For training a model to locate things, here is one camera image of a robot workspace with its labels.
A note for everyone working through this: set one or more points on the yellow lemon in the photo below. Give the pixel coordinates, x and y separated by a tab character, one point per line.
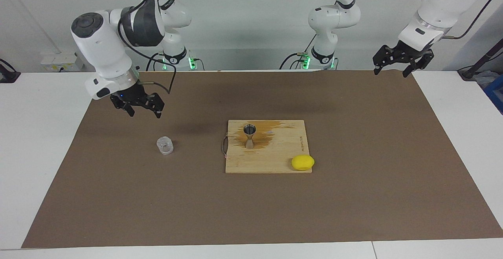
302	163

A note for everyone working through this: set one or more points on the small clear glass cup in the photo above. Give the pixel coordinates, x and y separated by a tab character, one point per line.
165	146

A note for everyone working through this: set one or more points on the steel double jigger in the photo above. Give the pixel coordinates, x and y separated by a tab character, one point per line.
249	143

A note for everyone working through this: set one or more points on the large brown table mat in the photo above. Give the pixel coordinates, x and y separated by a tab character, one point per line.
235	212

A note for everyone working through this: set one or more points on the white wall socket box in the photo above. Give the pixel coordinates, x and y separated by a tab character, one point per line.
59	60

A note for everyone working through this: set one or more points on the black stand pole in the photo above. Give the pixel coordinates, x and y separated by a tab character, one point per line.
485	58

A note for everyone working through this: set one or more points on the black clamp mount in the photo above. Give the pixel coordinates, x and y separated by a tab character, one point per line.
8	76

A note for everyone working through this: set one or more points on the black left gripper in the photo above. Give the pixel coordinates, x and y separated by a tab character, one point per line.
410	50

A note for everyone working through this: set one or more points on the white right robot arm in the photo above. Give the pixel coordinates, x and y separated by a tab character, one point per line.
102	46

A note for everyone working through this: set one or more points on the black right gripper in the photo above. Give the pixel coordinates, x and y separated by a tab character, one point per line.
133	96

